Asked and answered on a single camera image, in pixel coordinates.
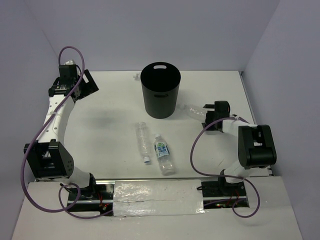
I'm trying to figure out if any labelled bottle white cap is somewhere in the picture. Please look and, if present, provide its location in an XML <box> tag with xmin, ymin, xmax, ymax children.
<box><xmin>153</xmin><ymin>134</ymin><xmax>176</xmax><ymax>176</ymax></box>

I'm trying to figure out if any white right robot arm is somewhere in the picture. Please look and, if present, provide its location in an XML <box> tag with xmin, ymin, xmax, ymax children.
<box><xmin>202</xmin><ymin>100</ymin><xmax>277</xmax><ymax>196</ymax></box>

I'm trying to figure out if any black plastic bin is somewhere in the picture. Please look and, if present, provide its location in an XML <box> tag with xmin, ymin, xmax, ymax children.
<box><xmin>140</xmin><ymin>62</ymin><xmax>181</xmax><ymax>119</ymax></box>

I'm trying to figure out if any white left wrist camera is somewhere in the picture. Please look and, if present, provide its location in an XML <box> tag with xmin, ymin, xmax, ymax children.
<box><xmin>64</xmin><ymin>59</ymin><xmax>75</xmax><ymax>65</ymax></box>

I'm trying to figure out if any crushed clear plastic bottle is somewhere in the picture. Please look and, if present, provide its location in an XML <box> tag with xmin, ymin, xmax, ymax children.
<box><xmin>177</xmin><ymin>104</ymin><xmax>207</xmax><ymax>123</ymax></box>

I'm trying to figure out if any clear bottle blue cap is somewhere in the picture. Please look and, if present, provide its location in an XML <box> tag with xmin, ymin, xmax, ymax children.
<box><xmin>135</xmin><ymin>122</ymin><xmax>151</xmax><ymax>165</ymax></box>

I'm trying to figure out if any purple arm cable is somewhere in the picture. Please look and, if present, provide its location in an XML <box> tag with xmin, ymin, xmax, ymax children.
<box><xmin>21</xmin><ymin>46</ymin><xmax>116</xmax><ymax>221</ymax></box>
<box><xmin>190</xmin><ymin>116</ymin><xmax>261</xmax><ymax>219</ymax></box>

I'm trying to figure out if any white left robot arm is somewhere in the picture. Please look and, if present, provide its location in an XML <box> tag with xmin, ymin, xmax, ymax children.
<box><xmin>27</xmin><ymin>60</ymin><xmax>99</xmax><ymax>200</ymax></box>

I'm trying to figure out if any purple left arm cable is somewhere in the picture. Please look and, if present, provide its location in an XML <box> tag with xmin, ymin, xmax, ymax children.
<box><xmin>21</xmin><ymin>46</ymin><xmax>116</xmax><ymax>221</ymax></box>

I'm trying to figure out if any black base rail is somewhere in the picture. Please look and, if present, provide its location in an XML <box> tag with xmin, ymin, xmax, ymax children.
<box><xmin>70</xmin><ymin>179</ymin><xmax>249</xmax><ymax>217</ymax></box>

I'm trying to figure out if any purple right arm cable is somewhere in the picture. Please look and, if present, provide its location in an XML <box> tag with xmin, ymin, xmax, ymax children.
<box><xmin>190</xmin><ymin>116</ymin><xmax>261</xmax><ymax>219</ymax></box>

